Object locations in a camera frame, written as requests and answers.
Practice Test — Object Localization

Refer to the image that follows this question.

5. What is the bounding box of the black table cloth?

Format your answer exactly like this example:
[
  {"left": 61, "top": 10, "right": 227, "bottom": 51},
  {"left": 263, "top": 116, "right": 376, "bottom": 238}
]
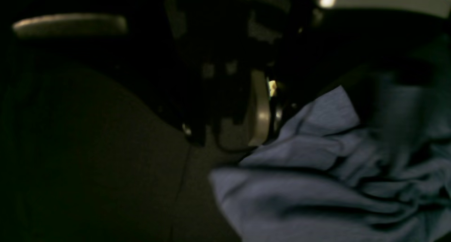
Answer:
[{"left": 0, "top": 34, "right": 451, "bottom": 242}]

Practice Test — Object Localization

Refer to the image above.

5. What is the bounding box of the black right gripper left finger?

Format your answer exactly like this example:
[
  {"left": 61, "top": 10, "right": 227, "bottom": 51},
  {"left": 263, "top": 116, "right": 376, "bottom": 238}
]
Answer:
[{"left": 157, "top": 0, "right": 253, "bottom": 145}]

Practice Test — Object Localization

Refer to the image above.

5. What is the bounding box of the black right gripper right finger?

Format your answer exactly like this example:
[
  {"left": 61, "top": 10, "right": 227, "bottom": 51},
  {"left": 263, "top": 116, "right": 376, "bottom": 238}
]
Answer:
[{"left": 248, "top": 0, "right": 450, "bottom": 147}]

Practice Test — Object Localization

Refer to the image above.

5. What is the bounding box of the light blue t-shirt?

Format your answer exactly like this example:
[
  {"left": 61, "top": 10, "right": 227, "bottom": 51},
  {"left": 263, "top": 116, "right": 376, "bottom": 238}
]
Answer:
[{"left": 209, "top": 73, "right": 450, "bottom": 242}]

